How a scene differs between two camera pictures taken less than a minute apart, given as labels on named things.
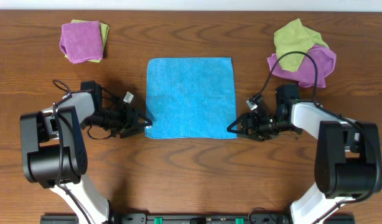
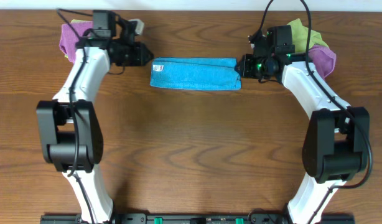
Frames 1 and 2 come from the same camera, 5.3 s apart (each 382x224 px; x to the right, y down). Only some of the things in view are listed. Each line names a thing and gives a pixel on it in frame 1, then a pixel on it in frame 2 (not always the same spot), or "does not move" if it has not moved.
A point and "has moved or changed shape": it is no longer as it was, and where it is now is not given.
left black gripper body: x=118 y=121 to x=129 y=53
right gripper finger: x=236 y=131 to x=240 y=66
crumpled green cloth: x=295 y=37 does not move
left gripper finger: x=142 y=125 to x=147 y=55
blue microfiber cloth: x=190 y=98 has moved or changed shape
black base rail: x=256 y=218 does not move
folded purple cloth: x=82 y=41 does not move
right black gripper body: x=262 y=127 to x=257 y=67
